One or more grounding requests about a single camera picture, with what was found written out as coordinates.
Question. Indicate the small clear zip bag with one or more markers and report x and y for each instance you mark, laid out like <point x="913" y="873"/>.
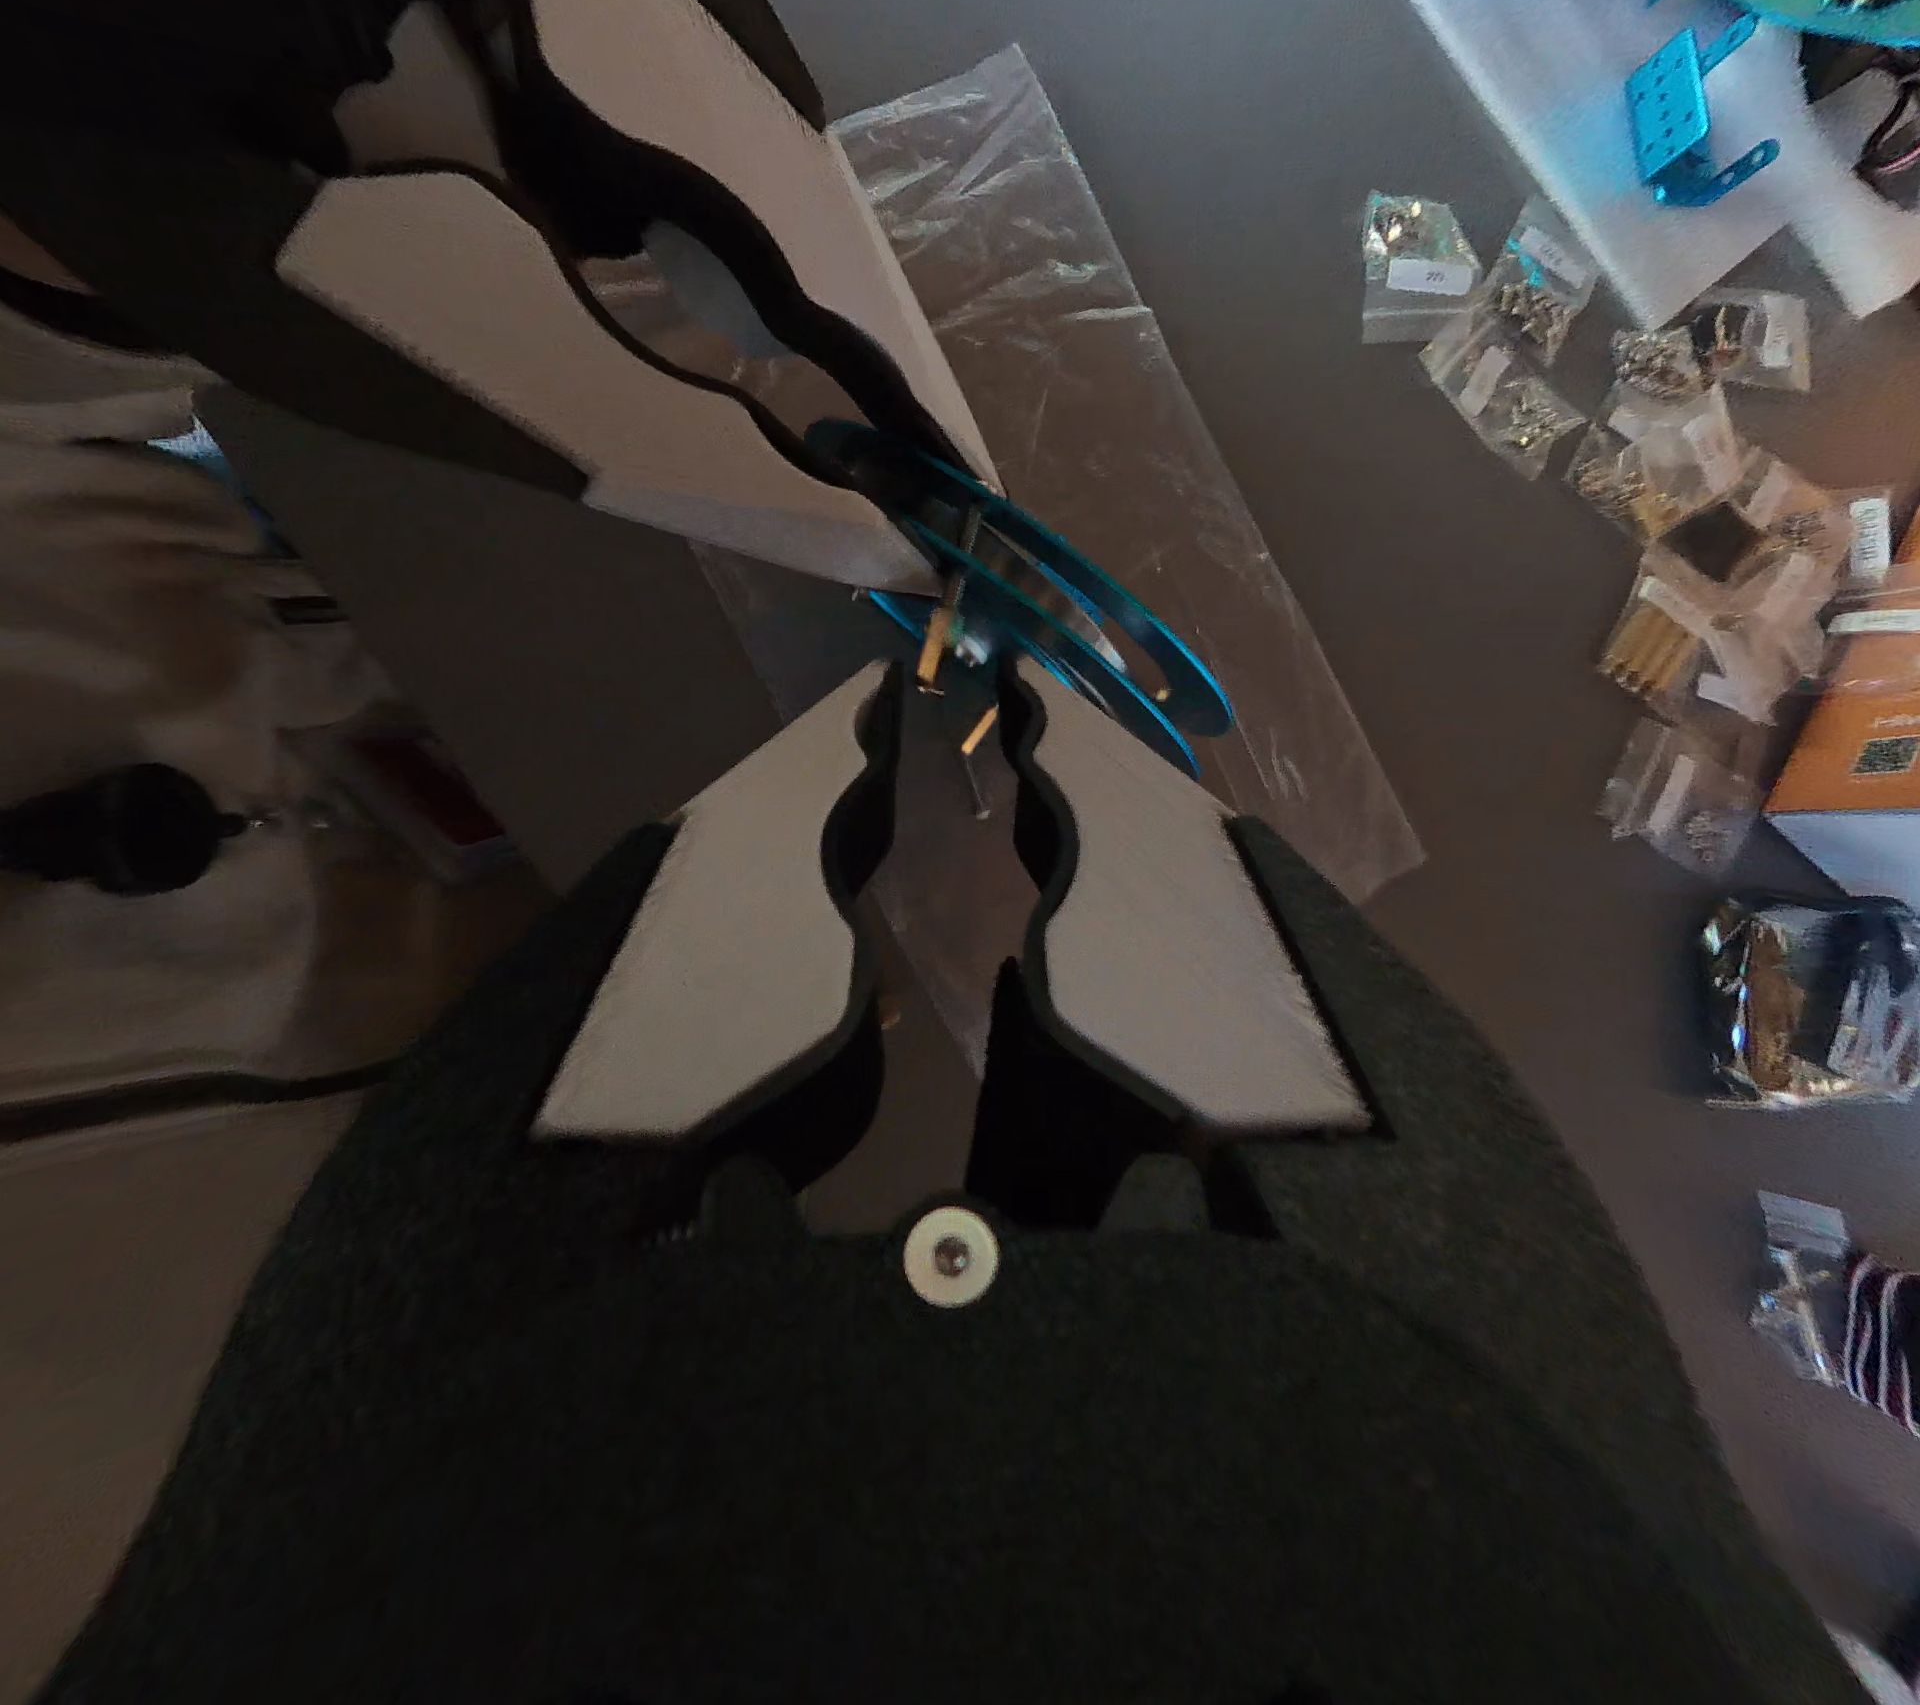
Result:
<point x="1800" y="1284"/>

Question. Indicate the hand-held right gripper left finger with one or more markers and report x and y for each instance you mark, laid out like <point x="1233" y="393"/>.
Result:
<point x="708" y="985"/>

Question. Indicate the dark shiny component bag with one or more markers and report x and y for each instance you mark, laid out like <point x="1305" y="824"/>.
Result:
<point x="1800" y="999"/>

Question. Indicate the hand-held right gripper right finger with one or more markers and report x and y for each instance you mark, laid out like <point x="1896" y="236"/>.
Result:
<point x="1201" y="985"/>

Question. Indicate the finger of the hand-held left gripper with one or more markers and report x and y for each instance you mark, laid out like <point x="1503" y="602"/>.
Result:
<point x="481" y="309"/>
<point x="708" y="86"/>

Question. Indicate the pile of small hardware bags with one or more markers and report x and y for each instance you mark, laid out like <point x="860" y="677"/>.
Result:
<point x="1652" y="477"/>

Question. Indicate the blue metal turntable assembly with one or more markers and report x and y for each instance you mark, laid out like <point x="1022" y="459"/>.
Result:
<point x="1155" y="669"/>

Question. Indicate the person's beige jacket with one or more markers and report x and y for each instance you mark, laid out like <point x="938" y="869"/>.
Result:
<point x="118" y="1284"/>

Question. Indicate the large clear plastic bag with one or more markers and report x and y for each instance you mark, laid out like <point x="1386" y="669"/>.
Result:
<point x="1079" y="355"/>

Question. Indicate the blue perforated metal bracket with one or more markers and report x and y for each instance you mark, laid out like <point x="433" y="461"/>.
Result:
<point x="1693" y="107"/>

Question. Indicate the white foam sheet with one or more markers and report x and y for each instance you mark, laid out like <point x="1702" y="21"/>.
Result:
<point x="1501" y="10"/>

